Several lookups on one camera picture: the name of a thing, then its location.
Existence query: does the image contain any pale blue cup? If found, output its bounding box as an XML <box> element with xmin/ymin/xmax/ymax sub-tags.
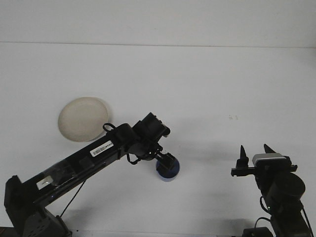
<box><xmin>155</xmin><ymin>159</ymin><xmax>181</xmax><ymax>183</ymax></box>

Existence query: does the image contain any pale round plate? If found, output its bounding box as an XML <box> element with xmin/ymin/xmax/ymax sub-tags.
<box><xmin>58</xmin><ymin>96</ymin><xmax>111</xmax><ymax>143</ymax></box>

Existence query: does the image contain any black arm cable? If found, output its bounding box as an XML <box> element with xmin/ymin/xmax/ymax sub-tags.
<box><xmin>60</xmin><ymin>122</ymin><xmax>141</xmax><ymax>218</ymax></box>
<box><xmin>254</xmin><ymin>207</ymin><xmax>312</xmax><ymax>234</ymax></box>

